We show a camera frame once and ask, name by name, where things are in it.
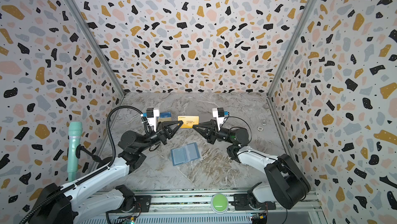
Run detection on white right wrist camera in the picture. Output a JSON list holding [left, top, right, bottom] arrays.
[[212, 108, 228, 131]]

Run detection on gold card from holder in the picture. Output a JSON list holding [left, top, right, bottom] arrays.
[[178, 116, 200, 128]]

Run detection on aluminium corner post left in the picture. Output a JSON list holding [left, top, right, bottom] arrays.
[[64, 0, 126, 98]]

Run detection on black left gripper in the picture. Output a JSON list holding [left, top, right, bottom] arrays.
[[139, 122, 183, 155]]

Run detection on gold numbered card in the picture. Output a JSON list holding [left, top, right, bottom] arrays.
[[158, 117, 172, 122]]

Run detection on green round button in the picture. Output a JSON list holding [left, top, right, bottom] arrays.
[[210, 193, 229, 214]]

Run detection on black corrugated cable left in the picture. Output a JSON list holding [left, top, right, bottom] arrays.
[[18, 105, 146, 224]]

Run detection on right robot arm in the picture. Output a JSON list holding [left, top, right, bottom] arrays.
[[192, 120, 311, 210]]

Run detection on aluminium corner post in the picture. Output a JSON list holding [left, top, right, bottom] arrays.
[[267, 0, 317, 97], [64, 0, 126, 98]]

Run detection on aluminium corner post right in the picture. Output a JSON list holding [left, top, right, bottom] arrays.
[[267, 0, 317, 97]]

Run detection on dark blue VIP card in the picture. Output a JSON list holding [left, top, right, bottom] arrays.
[[159, 112, 172, 118]]

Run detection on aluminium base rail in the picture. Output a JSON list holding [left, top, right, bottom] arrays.
[[86, 188, 327, 224]]

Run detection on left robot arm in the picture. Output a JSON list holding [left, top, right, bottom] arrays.
[[21, 121, 183, 224]]

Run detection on mint green microphone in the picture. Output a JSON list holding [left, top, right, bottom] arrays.
[[67, 122, 83, 182]]

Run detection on thin black cable right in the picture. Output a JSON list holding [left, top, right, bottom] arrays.
[[224, 116, 252, 141]]

